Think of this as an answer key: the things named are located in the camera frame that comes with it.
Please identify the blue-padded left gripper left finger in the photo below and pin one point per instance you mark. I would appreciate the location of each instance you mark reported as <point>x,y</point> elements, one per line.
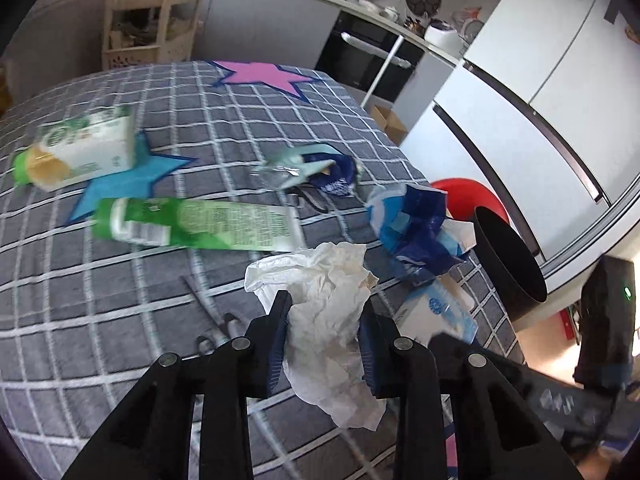
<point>244,368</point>

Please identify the beige storage trolley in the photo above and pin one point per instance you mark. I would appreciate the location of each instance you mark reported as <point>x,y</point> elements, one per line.
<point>140,32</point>

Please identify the white mop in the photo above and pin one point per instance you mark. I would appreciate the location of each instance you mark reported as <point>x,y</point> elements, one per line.
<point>389,57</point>

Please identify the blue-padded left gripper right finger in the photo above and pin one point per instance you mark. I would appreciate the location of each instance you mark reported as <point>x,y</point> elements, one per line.
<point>396,367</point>

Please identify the white blue paper box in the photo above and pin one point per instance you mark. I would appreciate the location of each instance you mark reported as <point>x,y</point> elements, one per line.
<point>437,309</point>

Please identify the blue plastic bag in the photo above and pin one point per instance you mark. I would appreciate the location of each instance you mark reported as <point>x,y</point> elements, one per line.
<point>410,221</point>

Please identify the black trash bin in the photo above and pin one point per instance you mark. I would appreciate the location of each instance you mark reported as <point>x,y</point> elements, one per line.
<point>510,266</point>

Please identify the white rice cooker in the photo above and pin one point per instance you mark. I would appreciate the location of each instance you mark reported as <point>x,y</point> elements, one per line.
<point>442,35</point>

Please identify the grey checkered tablecloth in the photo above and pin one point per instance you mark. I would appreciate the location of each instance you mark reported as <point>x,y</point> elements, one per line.
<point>81,318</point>

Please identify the white tissue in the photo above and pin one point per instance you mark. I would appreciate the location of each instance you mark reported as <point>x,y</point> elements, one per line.
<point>329,286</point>

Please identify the cardboard box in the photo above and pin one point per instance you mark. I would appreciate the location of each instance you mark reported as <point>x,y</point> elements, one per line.
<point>389,123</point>

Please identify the white refrigerator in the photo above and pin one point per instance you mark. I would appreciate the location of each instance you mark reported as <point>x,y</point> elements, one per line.
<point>544,108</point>

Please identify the green tube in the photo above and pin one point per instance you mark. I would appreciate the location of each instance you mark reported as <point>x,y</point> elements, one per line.
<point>199,224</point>

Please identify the black built-in oven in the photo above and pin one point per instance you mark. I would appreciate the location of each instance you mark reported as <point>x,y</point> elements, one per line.
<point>355,52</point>

